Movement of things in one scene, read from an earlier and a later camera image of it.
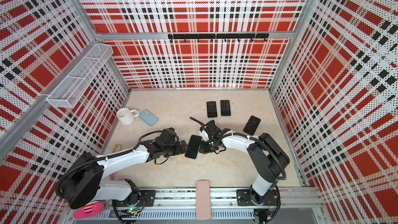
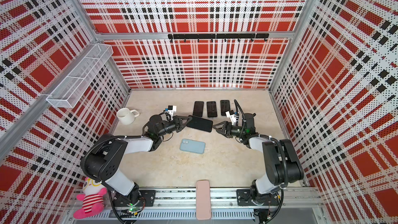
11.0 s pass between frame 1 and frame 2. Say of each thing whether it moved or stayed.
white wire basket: stayed
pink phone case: stayed
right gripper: moved
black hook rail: stayed
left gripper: moved
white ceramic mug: stayed
